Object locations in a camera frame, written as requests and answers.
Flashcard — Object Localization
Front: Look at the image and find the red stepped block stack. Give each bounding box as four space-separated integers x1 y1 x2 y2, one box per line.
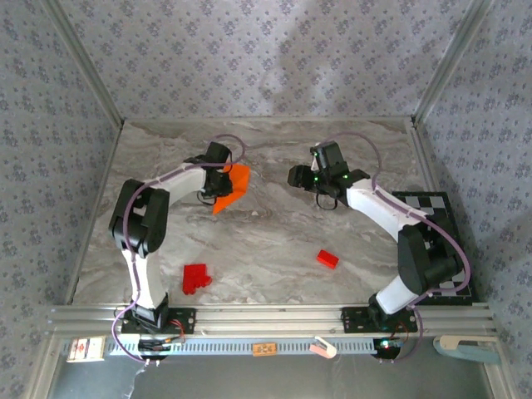
181 263 214 297

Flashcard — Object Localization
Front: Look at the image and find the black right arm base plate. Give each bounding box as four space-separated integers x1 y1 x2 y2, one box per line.
341 306 419 334

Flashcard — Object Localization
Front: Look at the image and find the white card with red print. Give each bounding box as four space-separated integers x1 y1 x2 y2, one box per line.
66 335 106 363

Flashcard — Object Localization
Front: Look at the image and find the black and white checkerboard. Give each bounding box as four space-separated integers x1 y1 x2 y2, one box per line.
392 190 477 307

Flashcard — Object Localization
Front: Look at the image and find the grey slotted cable duct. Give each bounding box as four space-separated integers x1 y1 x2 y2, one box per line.
103 335 401 357

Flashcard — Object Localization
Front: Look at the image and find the small red brick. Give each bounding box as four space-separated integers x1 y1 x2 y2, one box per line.
316 249 340 270

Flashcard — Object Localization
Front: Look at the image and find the aluminium frame rail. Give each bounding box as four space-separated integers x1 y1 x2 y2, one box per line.
47 303 498 338

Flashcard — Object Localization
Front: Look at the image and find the aluminium corner post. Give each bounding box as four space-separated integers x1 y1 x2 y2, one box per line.
40 0 126 128
410 0 496 128

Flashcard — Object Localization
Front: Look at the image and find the black right gripper cable loop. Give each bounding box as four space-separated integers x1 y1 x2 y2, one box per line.
314 191 338 211

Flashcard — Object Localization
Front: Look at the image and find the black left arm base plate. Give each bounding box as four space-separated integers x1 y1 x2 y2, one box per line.
120 307 197 336

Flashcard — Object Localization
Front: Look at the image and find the orange cloth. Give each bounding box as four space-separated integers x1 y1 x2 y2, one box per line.
211 164 252 216

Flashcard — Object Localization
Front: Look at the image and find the light blue and beige tool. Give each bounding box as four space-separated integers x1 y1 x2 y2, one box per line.
432 335 502 367

